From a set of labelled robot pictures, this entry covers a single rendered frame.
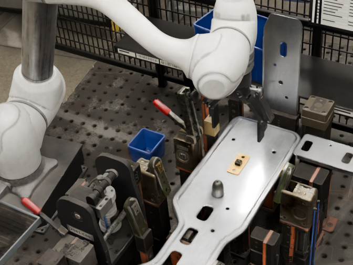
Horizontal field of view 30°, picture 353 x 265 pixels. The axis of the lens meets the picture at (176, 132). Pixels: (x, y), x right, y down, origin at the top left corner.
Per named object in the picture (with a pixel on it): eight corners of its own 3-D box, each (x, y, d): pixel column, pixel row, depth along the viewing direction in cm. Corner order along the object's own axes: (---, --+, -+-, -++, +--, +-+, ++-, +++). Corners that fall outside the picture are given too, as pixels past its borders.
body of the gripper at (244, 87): (214, 72, 165) (215, 101, 171) (245, 80, 161) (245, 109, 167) (227, 55, 169) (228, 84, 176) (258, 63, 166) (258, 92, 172)
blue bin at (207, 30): (269, 87, 208) (270, 53, 199) (194, 57, 224) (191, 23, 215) (297, 61, 217) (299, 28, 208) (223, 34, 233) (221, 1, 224)
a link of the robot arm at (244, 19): (218, 35, 167) (207, 65, 157) (216, -20, 156) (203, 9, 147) (261, 38, 164) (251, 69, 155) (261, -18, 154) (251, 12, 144)
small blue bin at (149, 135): (152, 172, 230) (149, 154, 225) (129, 164, 235) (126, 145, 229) (168, 153, 237) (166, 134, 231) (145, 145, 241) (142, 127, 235)
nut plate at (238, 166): (238, 175, 184) (238, 172, 183) (226, 171, 186) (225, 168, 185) (250, 156, 189) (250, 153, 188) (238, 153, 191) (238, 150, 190)
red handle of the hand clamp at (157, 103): (194, 138, 187) (151, 102, 187) (190, 142, 189) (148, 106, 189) (201, 130, 190) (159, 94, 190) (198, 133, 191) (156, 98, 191)
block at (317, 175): (317, 254, 199) (323, 190, 180) (282, 241, 203) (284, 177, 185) (328, 232, 205) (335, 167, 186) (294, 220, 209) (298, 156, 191)
